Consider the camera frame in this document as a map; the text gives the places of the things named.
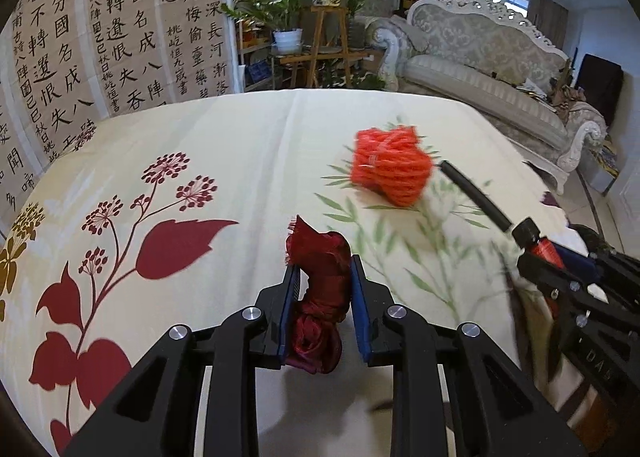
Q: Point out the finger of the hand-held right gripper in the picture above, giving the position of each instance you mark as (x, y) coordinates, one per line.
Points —
(540, 269)
(580, 262)

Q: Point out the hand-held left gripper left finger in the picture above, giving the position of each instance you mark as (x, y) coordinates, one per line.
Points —
(291, 312)

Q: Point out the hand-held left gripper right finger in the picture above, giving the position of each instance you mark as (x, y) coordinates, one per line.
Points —
(360, 312)

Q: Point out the red cylinder with black cap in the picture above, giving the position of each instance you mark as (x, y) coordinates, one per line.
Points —
(545, 252)

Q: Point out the dark red cloth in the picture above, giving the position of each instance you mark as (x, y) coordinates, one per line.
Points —
(320, 267)

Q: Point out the purple cloth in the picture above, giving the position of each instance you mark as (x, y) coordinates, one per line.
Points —
(550, 198)

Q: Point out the short black stick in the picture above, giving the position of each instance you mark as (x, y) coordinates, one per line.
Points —
(475, 194)

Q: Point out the box with colourful contents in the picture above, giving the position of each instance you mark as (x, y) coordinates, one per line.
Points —
(605, 164)

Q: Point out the orange-red foam fruit net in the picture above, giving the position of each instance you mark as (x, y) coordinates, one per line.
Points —
(390, 167)

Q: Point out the clutter on sofa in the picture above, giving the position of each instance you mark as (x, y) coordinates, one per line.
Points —
(547, 94)

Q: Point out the dark cabinet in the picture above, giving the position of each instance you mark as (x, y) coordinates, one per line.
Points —
(600, 87)

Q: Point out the floral tablecloth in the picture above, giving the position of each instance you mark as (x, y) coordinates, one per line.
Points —
(225, 147)

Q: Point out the ornate white sofa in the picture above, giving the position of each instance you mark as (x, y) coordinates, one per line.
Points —
(475, 72)

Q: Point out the blue storage box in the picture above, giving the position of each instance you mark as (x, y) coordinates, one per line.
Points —
(258, 72)

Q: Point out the white flower pot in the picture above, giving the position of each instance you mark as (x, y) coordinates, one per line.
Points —
(288, 42)

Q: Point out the wooden plant stand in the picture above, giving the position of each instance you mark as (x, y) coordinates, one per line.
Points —
(327, 37)

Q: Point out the calligraphy folding screen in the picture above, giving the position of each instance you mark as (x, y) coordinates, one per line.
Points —
(100, 37)

